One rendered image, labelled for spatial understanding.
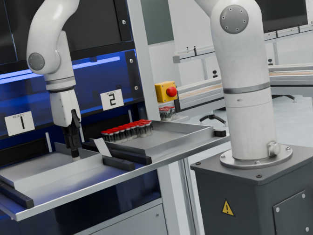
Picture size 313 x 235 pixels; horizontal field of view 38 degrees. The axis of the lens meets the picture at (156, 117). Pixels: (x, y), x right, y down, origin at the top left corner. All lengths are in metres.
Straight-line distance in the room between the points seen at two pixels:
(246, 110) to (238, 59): 0.13
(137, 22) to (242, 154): 0.73
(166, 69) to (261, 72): 6.35
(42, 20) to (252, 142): 0.62
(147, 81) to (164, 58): 5.76
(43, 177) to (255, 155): 0.56
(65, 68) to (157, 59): 6.12
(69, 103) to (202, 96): 0.87
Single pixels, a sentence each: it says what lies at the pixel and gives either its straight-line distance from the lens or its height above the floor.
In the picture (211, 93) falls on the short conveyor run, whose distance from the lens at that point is 2.05.
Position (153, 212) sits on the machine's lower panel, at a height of 0.56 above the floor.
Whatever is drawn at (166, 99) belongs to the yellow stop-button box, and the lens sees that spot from 1.75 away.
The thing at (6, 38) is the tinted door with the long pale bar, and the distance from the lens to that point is 1.50.
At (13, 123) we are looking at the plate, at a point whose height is 1.03.
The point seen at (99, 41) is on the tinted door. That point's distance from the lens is 1.62.
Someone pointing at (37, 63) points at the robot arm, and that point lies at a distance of 1.21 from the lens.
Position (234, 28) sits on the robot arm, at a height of 1.20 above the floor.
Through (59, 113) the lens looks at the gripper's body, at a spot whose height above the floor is 1.05.
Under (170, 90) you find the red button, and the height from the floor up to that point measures 1.00.
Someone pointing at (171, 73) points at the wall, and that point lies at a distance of 7.54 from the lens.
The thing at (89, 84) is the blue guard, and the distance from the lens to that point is 1.58.
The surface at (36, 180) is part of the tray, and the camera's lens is 1.25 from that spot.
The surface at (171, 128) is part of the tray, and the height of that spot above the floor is 0.89.
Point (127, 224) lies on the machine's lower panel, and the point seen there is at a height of 0.55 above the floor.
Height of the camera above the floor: 1.22
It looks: 10 degrees down
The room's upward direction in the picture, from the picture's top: 10 degrees counter-clockwise
